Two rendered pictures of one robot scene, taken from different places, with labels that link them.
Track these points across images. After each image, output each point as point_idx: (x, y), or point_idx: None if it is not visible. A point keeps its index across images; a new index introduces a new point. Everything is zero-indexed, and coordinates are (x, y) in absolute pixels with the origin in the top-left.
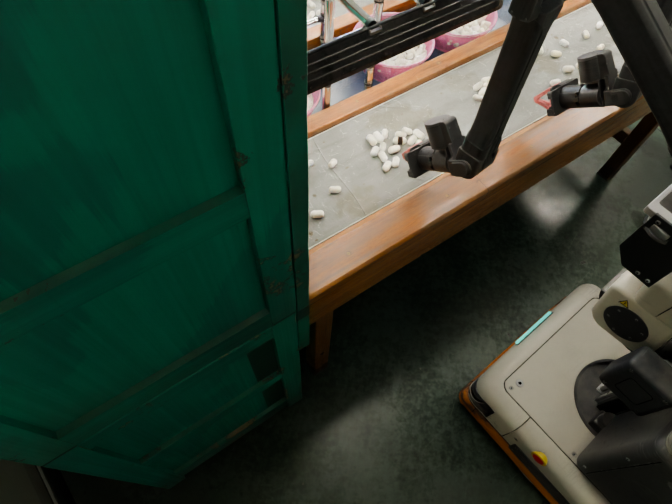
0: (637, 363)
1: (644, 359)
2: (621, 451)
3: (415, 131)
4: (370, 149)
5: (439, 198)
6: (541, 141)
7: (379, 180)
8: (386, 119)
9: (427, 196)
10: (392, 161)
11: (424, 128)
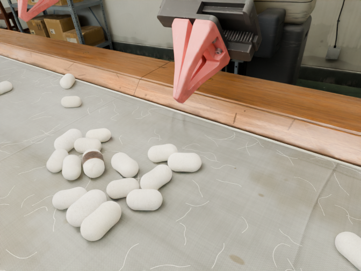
0: (276, 14)
1: (270, 13)
2: (293, 63)
3: (64, 140)
4: (133, 220)
5: (220, 83)
6: (77, 49)
7: (226, 170)
8: (2, 219)
9: (227, 92)
10: (166, 155)
11: (44, 144)
